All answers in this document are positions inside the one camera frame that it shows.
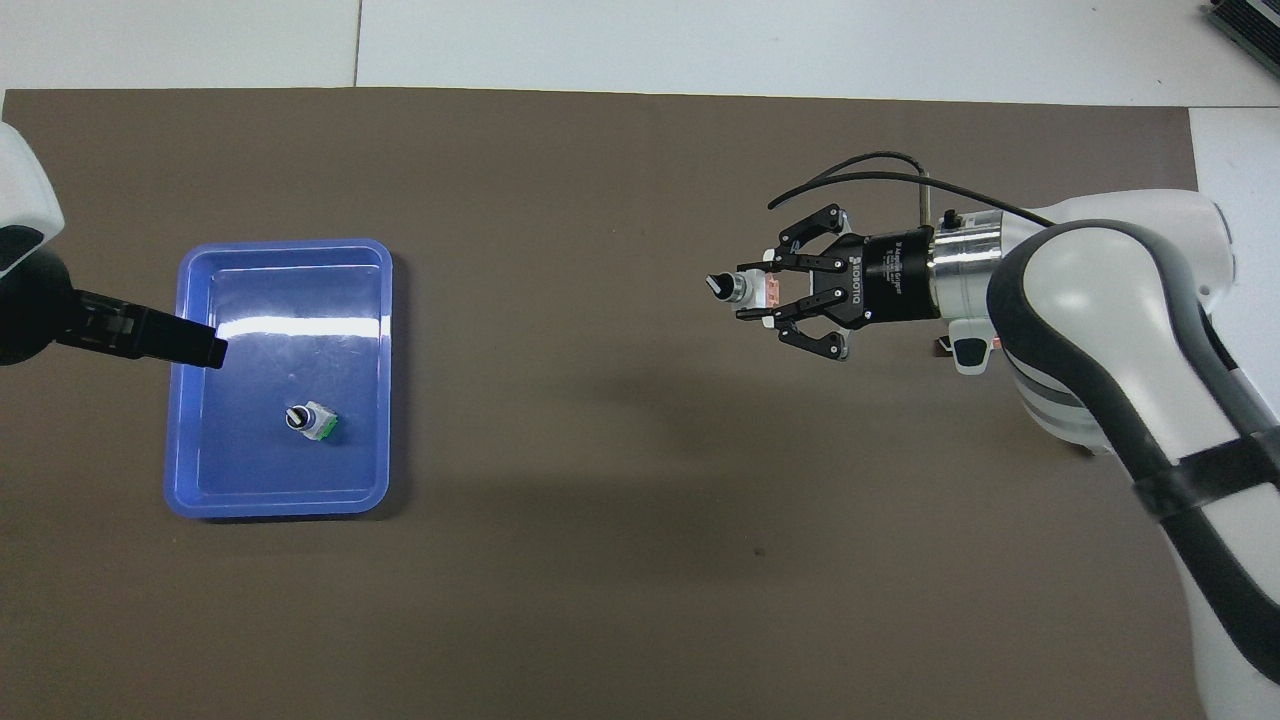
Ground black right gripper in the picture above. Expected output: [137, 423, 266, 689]
[736, 204, 944, 362]

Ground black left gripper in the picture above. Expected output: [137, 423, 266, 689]
[0, 245, 229, 370]

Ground blue plastic tray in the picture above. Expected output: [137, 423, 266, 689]
[163, 238, 394, 520]

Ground brown paper table mat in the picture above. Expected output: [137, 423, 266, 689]
[0, 88, 1257, 720]

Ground grey finned metal device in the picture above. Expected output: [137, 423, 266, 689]
[1203, 0, 1280, 53]

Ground green-based rotary switch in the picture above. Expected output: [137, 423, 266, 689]
[284, 400, 341, 444]

